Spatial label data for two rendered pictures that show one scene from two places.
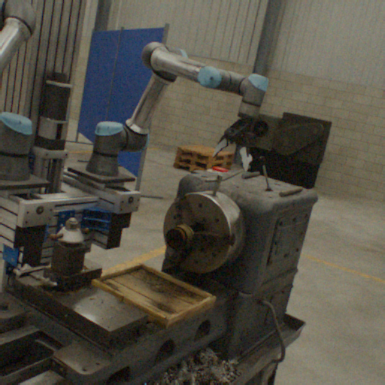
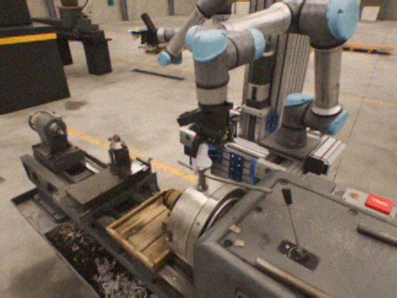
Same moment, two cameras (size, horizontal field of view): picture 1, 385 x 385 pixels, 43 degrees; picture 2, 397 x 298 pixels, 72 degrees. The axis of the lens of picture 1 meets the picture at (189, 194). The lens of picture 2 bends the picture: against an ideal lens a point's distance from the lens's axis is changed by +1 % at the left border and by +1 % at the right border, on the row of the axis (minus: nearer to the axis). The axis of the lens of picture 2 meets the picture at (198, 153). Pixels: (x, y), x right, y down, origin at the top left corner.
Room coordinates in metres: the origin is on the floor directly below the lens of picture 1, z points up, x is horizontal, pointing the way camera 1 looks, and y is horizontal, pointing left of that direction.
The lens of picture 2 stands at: (1.95, -0.79, 1.79)
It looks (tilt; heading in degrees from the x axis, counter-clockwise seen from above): 31 degrees down; 98
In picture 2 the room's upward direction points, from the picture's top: straight up
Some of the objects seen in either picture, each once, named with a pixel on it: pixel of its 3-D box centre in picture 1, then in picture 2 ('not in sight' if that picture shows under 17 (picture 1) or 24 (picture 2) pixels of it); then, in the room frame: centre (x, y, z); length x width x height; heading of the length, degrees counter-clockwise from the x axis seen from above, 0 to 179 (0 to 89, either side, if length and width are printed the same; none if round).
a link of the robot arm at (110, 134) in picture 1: (109, 137); (298, 109); (2.23, 0.41, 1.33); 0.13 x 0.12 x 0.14; 138
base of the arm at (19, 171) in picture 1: (10, 163); not in sight; (1.81, 0.68, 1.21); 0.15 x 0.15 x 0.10
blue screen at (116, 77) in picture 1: (110, 97); not in sight; (8.50, 1.66, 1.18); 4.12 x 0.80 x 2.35; 27
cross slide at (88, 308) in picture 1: (75, 300); (112, 178); (1.35, 0.27, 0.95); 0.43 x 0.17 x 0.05; 58
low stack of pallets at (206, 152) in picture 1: (204, 160); not in sight; (10.09, -0.16, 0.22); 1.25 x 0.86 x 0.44; 158
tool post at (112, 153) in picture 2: (69, 254); (119, 154); (1.38, 0.31, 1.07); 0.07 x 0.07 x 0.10; 58
